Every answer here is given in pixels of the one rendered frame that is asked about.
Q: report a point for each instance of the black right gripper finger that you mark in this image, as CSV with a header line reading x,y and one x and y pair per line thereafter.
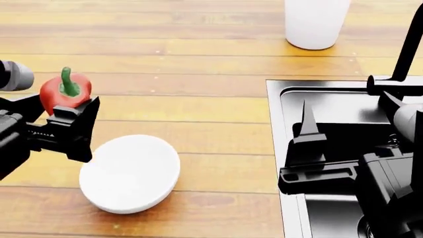
x,y
389,101
309,146

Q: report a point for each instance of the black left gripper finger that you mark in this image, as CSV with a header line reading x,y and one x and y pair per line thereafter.
x,y
79,134
23,106

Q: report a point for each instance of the red bell pepper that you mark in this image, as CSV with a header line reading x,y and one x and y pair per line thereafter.
x,y
53,91

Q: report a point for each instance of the stainless steel sink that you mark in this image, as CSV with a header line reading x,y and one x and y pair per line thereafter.
x,y
340,106

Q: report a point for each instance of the black sink faucet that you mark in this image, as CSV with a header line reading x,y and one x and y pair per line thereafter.
x,y
406,49

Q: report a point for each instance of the white bowl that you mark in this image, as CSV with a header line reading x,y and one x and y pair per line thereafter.
x,y
132,173

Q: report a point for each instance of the white cylindrical container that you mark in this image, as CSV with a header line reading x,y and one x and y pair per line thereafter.
x,y
314,24

